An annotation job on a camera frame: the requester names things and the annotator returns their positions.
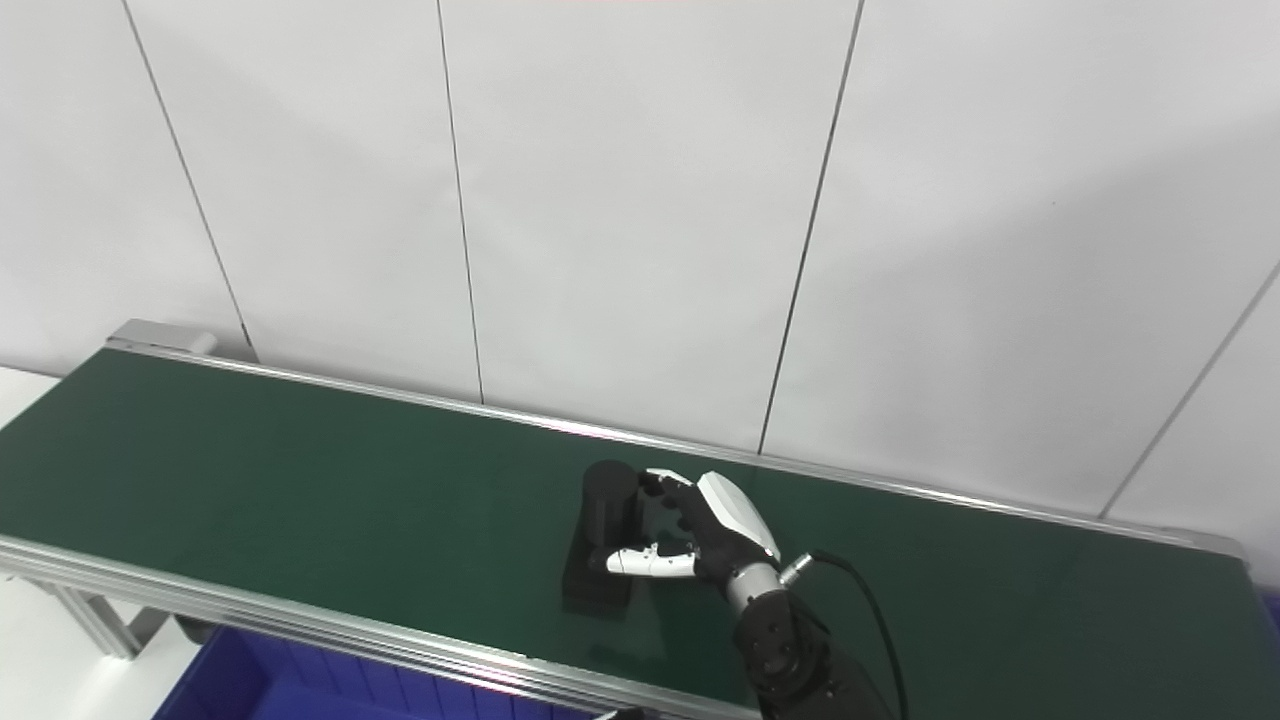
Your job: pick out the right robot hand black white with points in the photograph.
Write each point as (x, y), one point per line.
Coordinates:
(725, 535)

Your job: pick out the black cylinder-on-block part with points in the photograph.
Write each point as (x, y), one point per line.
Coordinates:
(605, 510)

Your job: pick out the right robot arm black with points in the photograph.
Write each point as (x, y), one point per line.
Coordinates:
(790, 650)

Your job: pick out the blue bin with white parts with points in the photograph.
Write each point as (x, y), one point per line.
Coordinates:
(300, 685)

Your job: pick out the aluminium conveyor support leg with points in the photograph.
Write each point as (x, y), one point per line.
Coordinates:
(100, 615)

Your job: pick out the green conveyor belt aluminium frame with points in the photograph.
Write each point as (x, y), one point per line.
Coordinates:
(300, 480)

